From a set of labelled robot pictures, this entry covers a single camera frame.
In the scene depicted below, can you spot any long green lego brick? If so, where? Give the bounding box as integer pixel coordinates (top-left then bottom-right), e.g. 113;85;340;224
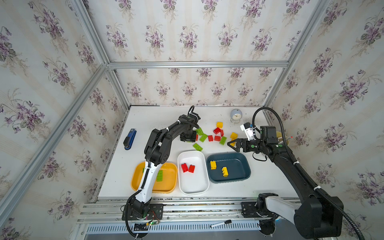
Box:
156;170;164;182

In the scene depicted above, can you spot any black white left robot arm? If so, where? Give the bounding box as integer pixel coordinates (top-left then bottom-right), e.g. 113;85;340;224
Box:
122;106;201;222

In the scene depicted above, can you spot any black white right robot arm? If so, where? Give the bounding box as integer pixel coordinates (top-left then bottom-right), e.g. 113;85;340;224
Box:
233;107;365;240

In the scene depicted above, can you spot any dark teal plastic tray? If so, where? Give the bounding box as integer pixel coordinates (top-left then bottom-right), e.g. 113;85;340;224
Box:
206;153;251;184

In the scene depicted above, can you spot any yellow pen cup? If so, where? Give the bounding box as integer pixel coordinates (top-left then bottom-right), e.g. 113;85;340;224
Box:
277;131;293;146

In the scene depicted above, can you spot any small white alarm clock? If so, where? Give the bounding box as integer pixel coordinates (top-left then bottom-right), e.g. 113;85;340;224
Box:
231;109;243;124

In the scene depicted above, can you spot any white plastic tray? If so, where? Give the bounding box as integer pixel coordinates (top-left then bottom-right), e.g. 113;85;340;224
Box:
177;151;210;195

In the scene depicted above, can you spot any yellow plastic tray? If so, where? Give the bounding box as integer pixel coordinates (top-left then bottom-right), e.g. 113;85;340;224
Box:
131;162;178;194

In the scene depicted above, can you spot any blue stapler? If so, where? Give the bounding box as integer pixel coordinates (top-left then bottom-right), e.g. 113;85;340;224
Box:
123;129;137;150

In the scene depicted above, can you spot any black marker pen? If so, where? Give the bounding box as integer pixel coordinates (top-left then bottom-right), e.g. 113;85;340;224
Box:
210;220;232;228

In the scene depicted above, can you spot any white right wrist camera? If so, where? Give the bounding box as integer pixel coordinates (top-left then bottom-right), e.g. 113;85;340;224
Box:
240;123;256;141

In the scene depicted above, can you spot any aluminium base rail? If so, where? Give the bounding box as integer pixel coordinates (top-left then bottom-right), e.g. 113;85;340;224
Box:
76;196;328;238

